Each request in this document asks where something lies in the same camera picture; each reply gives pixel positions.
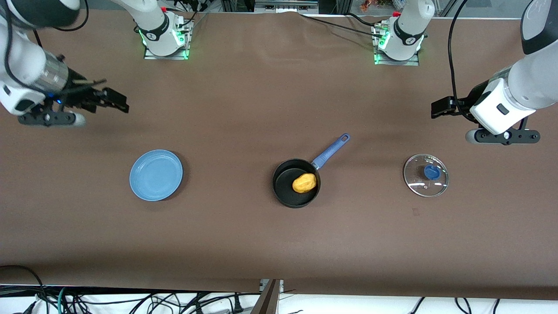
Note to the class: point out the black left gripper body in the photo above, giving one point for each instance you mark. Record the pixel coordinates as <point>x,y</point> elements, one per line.
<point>464,103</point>

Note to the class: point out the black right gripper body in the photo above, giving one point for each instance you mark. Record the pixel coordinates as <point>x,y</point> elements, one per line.
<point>83,96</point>

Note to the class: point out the glass lid with blue knob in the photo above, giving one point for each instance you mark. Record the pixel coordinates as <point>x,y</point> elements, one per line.
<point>426,175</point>

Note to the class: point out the yellow potato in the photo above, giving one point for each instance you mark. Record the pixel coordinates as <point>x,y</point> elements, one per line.
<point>304,183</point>

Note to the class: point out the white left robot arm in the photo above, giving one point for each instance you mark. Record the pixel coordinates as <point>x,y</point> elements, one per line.
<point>407,26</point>

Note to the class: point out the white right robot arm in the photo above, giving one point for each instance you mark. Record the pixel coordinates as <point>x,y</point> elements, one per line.
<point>150,19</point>

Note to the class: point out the blue round plate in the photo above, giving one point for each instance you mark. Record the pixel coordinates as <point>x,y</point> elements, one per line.
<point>154,176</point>

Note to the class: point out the brown table cover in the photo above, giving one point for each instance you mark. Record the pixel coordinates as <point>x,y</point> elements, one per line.
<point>244,109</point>

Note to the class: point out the black power plug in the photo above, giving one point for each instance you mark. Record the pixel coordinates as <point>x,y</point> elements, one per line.
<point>237,303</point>

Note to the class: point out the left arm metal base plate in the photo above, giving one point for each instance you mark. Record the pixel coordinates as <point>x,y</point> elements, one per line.
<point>412,62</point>

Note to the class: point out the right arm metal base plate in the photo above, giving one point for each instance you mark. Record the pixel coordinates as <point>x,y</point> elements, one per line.
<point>150,54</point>

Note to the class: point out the silver aluminium frame bar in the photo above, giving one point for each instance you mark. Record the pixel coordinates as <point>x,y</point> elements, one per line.
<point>285,5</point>

